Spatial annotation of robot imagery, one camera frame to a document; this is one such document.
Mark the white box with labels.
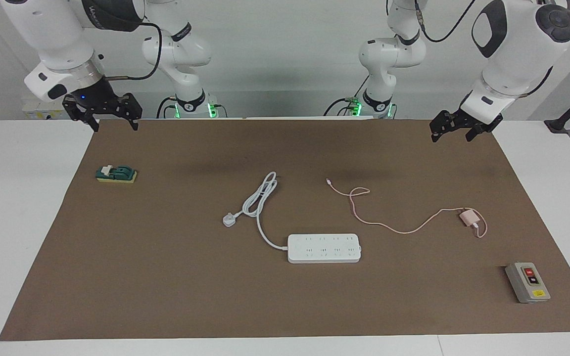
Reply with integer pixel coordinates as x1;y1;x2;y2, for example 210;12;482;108
22;96;68;121

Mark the black right base cable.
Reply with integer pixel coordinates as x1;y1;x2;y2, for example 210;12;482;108
156;96;179;119

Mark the black base cable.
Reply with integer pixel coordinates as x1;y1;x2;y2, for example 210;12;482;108
323;74;371;117
156;96;179;119

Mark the black left base cable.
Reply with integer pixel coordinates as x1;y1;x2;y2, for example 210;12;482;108
323;74;371;117

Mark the pink charging cable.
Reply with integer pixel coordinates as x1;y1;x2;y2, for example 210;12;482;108
325;178;488;239

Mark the brown table mat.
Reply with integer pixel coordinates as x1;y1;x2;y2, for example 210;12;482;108
0;119;570;342

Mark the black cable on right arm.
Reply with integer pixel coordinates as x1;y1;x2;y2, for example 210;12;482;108
104;22;162;81

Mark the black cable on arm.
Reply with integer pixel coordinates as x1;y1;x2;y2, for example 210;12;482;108
104;22;162;81
413;0;477;43

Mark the grey push-button switch box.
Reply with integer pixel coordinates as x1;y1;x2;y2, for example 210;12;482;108
505;262;551;304

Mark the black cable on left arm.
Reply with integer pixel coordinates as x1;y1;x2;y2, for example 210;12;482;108
413;0;477;43

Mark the white power cord with plug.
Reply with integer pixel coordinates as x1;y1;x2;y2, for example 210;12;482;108
222;172;289;250

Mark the white power strip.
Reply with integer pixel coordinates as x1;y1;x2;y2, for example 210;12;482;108
287;233;362;264

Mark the green knife switch yellow base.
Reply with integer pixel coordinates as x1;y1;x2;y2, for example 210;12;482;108
95;165;138;184

